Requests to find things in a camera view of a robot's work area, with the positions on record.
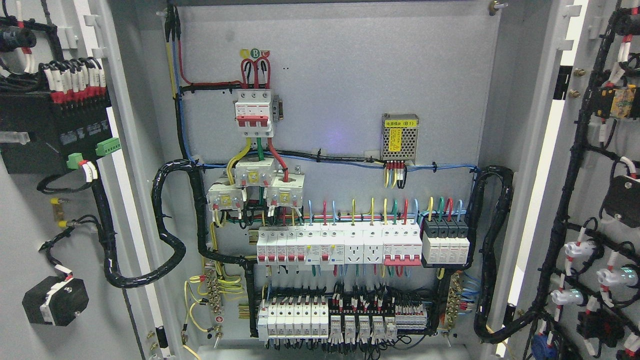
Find white current transformers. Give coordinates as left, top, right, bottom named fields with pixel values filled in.
left=206, top=157, right=305, bottom=212

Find black white surge protector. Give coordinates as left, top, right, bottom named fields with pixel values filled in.
left=421, top=218, right=471, bottom=269

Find brass ground busbar right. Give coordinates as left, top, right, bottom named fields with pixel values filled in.
left=445, top=271, right=463, bottom=319

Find brass ground busbar left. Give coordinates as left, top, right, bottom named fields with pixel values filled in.
left=203, top=260, right=224, bottom=316

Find metal mesh power supply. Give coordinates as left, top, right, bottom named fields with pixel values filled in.
left=380, top=112, right=419, bottom=162

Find white lower breaker row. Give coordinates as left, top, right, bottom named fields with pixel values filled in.
left=257, top=295, right=330, bottom=343

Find black digital power meter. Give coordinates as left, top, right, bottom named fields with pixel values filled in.
left=0, top=91, right=121, bottom=175

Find brass ground busbar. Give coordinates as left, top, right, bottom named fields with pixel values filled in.
left=203, top=260, right=224, bottom=316
left=445, top=271, right=463, bottom=319

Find black cable loom right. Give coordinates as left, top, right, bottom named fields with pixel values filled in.
left=470, top=165, right=516, bottom=345

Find black cable loom left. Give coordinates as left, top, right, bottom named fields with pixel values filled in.
left=90, top=159, right=258, bottom=338

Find yellow terminal clip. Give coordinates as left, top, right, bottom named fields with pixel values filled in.
left=49, top=197, right=69, bottom=229

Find relay terminal block row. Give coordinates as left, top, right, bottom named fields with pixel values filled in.
left=327, top=287, right=428, bottom=350

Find white rotary selector switch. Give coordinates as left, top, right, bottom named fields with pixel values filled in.
left=22, top=276, right=89, bottom=326

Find white socket and breaker row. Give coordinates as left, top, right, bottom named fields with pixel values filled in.
left=256, top=222, right=422, bottom=271

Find grey cabinet door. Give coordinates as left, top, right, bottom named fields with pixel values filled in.
left=1, top=0, right=174, bottom=360
left=474, top=0, right=639, bottom=360

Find black cable loom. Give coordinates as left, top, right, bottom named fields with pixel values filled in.
left=470, top=165, right=516, bottom=345
left=90, top=159, right=258, bottom=338

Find red white main breaker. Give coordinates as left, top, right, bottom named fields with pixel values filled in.
left=234, top=89, right=284, bottom=138

